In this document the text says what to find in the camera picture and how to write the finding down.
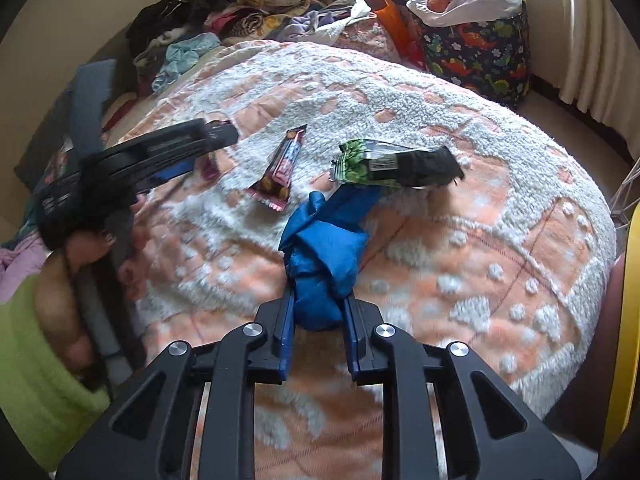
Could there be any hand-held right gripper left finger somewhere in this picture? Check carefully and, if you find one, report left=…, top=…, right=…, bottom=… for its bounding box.
left=56, top=287, right=297, bottom=480

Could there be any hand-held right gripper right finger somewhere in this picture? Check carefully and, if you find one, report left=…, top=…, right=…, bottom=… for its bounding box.
left=342, top=295, right=583, bottom=480

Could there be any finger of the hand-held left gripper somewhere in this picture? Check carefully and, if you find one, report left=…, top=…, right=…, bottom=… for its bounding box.
left=129, top=156, right=197, bottom=195
left=102, top=119, right=240, bottom=162

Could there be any blue plastic bag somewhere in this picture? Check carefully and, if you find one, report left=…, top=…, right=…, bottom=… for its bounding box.
left=278, top=185, right=384, bottom=332

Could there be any yellow trash bin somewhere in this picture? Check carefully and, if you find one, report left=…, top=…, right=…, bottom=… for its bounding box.
left=597, top=205, right=640, bottom=462

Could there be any person's left forearm green sleeve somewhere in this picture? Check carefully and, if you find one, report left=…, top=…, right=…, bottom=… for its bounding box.
left=0, top=274, right=112, bottom=472

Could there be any person's left hand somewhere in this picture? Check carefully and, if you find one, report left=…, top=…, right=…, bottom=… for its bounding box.
left=36, top=194, right=151, bottom=382

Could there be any light blue cloth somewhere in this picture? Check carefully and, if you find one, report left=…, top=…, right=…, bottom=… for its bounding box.
left=151, top=32, right=221, bottom=94

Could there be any pink cloth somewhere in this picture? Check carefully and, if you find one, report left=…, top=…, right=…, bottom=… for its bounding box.
left=0, top=235, right=47, bottom=307

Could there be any pink candy bar wrapper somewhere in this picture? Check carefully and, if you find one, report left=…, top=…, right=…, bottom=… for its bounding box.
left=247, top=126, right=309, bottom=211

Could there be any peach and white blanket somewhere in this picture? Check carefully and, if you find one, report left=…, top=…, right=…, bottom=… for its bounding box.
left=105, top=40, right=619, bottom=480

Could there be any pile of clothes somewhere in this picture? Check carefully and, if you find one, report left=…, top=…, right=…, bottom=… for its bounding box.
left=125, top=0, right=372, bottom=96

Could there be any black and green packet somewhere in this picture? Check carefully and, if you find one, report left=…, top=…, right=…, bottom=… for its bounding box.
left=330, top=139, right=465, bottom=190

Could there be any floral cushion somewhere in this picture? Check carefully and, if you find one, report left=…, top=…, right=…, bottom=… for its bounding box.
left=335, top=17, right=401, bottom=61

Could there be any orange bag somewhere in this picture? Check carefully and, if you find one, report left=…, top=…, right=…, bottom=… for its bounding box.
left=360, top=0, right=426, bottom=69

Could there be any dinosaur print basket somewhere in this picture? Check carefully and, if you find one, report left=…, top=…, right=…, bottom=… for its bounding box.
left=417, top=0, right=532, bottom=109

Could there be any cream curtain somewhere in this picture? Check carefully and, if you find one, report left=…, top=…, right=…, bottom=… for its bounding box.
left=557, top=0, right=640, bottom=126

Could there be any white wire stool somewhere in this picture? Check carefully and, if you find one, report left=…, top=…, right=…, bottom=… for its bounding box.
left=610, top=157, right=640, bottom=226

